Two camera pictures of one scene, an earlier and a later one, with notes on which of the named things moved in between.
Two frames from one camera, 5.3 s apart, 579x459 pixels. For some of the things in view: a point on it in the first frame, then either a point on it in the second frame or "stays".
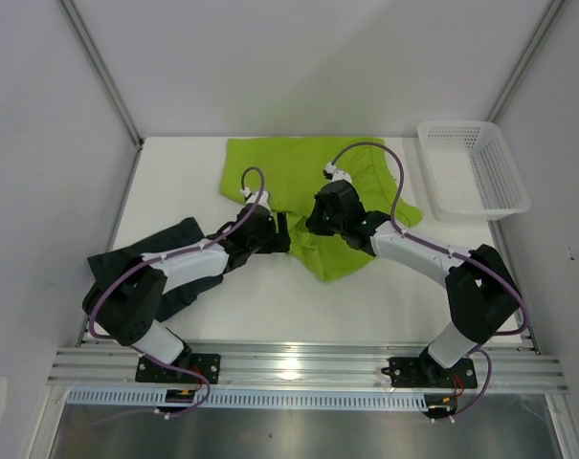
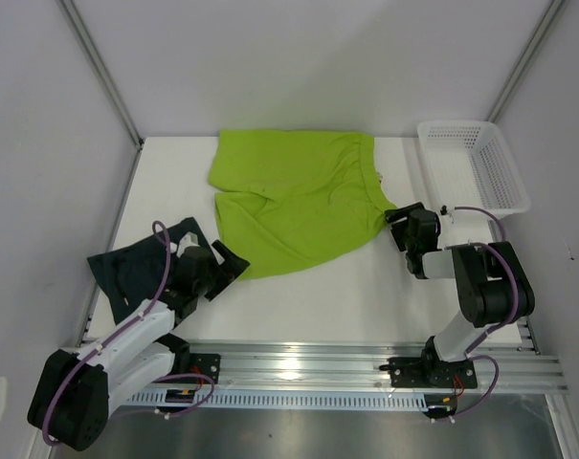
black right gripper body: (322, 222) -> (410, 242)
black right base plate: (423, 372) stays
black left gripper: (281, 241) -> (233, 266)
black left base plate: (208, 364) stays
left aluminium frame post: (102, 74) stays
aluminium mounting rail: (303, 364) stays
